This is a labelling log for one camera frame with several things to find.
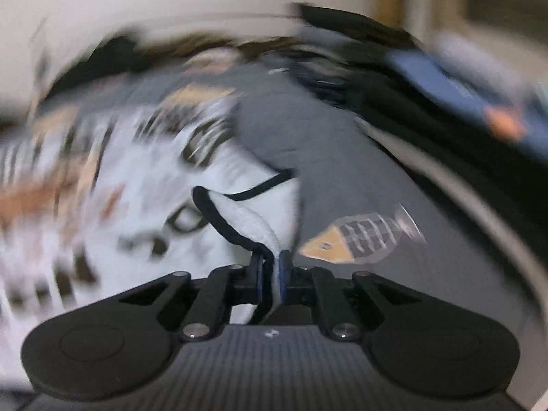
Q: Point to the grey quilted printed bedspread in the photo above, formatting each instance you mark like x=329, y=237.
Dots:
x=342, y=171

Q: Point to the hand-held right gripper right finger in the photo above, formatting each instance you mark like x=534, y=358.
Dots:
x=282, y=282

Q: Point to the dark brown fleece clothing pile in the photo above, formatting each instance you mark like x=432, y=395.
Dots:
x=406, y=107

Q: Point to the white fleece blanket black trim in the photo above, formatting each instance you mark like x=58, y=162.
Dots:
x=128, y=222

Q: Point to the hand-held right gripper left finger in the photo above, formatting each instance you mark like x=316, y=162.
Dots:
x=258, y=287

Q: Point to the blue quilted blanket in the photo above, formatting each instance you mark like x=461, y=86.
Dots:
x=445, y=85

